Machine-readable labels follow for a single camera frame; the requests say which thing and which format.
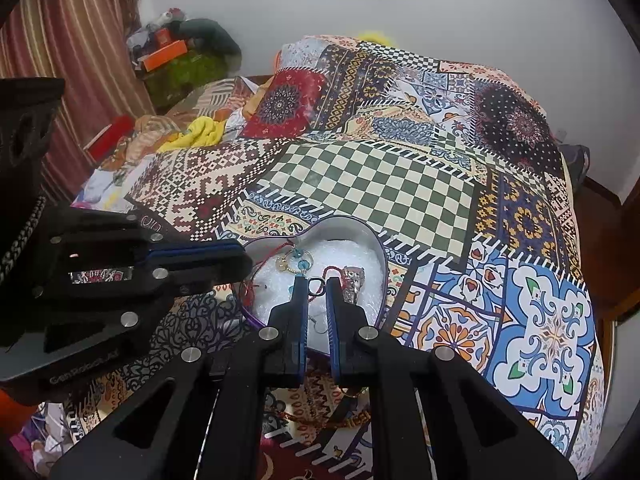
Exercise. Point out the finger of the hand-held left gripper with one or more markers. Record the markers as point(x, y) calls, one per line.
point(200, 272)
point(195, 249)

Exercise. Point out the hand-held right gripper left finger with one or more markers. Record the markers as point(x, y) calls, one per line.
point(301, 310)

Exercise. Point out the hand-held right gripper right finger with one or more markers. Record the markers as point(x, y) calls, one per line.
point(334, 325)

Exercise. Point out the dark hoop earring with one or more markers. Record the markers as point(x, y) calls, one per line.
point(308, 290)

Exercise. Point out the blue bead hoop earring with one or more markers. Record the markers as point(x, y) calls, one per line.
point(302, 263)

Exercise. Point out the purple heart-shaped tin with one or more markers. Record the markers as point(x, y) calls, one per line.
point(345, 247)

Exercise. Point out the red box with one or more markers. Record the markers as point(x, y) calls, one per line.
point(110, 132)

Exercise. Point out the heap of white clothes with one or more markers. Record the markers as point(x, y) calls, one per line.
point(105, 185)

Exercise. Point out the yellow printed cloth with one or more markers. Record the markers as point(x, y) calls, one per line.
point(197, 132)

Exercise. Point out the brown striped curtain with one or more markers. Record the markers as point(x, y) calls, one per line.
point(75, 20)

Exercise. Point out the patchwork patterned blanket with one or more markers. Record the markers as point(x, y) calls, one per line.
point(380, 185)

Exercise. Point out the orange striped quilt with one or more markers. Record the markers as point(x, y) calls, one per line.
point(210, 95)

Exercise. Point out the long orange box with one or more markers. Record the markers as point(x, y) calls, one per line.
point(165, 56)

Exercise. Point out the small orange box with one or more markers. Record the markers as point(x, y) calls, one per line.
point(162, 36)

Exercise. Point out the white wall socket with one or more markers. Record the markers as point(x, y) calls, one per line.
point(562, 135)

